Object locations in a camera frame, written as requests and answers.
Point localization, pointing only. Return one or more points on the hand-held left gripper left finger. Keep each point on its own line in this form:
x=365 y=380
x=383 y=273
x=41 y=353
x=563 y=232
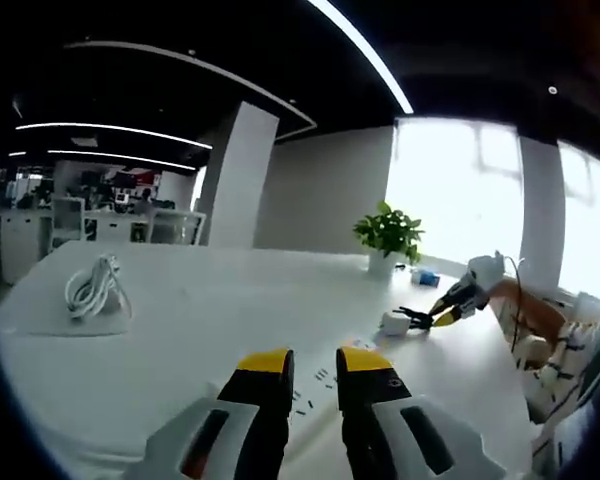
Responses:
x=260 y=395

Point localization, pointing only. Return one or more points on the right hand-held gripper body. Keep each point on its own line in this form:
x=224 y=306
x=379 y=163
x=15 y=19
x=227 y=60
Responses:
x=486 y=272

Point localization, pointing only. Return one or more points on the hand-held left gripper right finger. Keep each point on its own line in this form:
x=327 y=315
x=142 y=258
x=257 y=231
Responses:
x=365 y=395

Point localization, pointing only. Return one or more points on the white power strip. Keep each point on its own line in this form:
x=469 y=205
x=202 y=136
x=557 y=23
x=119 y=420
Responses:
x=315 y=390

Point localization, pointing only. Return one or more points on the white charger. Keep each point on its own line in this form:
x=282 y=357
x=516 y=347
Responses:
x=395 y=324

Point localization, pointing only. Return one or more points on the white desk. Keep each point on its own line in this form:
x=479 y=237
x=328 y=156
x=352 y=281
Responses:
x=205 y=310

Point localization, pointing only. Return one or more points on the ceiling light strip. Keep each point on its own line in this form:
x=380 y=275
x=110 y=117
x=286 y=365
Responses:
x=365 y=55

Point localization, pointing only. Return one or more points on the blue tissue box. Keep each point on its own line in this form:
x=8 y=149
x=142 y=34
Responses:
x=426 y=278

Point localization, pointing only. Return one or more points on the green potted plant white pot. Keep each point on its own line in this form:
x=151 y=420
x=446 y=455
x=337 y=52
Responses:
x=390 y=232

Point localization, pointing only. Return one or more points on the white office workstations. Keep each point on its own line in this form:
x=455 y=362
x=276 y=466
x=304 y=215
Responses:
x=130 y=222

